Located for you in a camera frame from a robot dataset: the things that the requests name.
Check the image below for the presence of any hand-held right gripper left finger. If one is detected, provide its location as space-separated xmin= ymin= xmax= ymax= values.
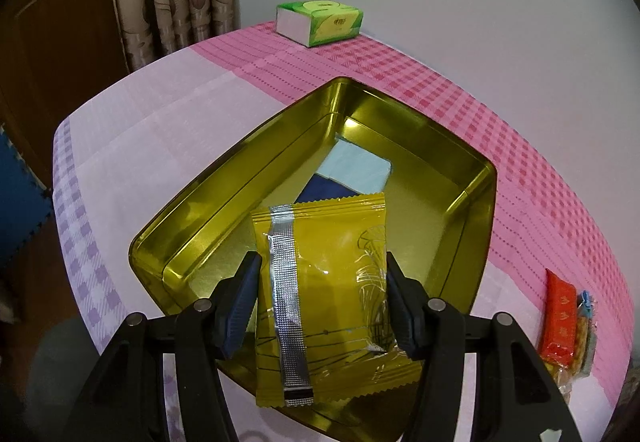
xmin=62 ymin=251 xmax=264 ymax=442

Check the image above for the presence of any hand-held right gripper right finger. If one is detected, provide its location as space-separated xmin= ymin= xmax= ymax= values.
xmin=385 ymin=251 xmax=583 ymax=442

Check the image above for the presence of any yellow snack packet silver strip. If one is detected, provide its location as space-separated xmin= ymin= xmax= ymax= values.
xmin=250 ymin=192 xmax=426 ymax=409

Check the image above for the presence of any red and gold tin box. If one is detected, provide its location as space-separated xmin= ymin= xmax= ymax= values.
xmin=127 ymin=76 xmax=498 ymax=440

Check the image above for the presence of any dark blue snack packet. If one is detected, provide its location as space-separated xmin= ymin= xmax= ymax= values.
xmin=292 ymin=172 xmax=358 ymax=205

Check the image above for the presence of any red snack packet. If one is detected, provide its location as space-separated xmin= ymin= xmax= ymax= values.
xmin=539 ymin=269 xmax=581 ymax=365

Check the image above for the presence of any light blue snack packet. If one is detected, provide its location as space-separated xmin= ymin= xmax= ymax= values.
xmin=314 ymin=136 xmax=393 ymax=195

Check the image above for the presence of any orange and yellow candy packet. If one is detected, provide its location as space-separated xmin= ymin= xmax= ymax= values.
xmin=542 ymin=312 xmax=598 ymax=395

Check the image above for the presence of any blue wrapped candy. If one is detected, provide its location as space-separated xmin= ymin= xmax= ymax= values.
xmin=577 ymin=291 xmax=598 ymax=318

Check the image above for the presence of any pink and purple checked tablecloth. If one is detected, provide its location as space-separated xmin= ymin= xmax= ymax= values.
xmin=52 ymin=20 xmax=633 ymax=442

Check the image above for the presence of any blue foam floor mat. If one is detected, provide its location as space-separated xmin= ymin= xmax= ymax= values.
xmin=0 ymin=125 xmax=55 ymax=268

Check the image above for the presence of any green tissue pack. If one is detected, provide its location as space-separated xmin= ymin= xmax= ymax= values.
xmin=276 ymin=0 xmax=363 ymax=48

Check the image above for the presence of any brown wooden door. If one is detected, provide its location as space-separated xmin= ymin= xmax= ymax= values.
xmin=0 ymin=0 xmax=131 ymax=183

